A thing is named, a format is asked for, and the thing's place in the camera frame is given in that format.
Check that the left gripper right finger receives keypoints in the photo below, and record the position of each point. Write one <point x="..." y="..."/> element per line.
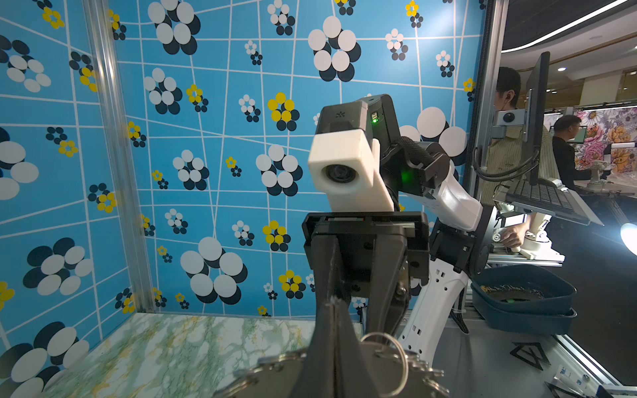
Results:
<point x="354" y="378"/>

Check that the black keyboard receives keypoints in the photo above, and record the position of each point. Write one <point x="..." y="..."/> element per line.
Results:
<point x="549" y="198"/>

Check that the bright desk lamp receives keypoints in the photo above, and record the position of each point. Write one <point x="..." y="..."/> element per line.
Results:
<point x="628" y="235"/>

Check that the seated man in shirt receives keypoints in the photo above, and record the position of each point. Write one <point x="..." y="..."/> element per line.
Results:
<point x="505" y="153"/>

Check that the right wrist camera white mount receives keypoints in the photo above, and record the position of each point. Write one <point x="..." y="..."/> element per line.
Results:
<point x="345" y="155"/>

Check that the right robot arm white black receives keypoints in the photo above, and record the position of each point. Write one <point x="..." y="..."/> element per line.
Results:
<point x="422" y="175"/>

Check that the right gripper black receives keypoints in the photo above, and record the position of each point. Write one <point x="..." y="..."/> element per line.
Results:
<point x="369" y="255"/>

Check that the dark teal bin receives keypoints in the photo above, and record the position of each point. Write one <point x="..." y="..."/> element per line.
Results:
<point x="524" y="299"/>

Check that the black monitor on stand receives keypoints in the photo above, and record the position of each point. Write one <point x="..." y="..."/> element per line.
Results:
<point x="530" y="118"/>

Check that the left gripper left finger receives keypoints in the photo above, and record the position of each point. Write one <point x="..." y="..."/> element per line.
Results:
<point x="318" y="375"/>

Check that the left corner aluminium post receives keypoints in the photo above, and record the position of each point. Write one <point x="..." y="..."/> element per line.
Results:
<point x="111" y="99"/>

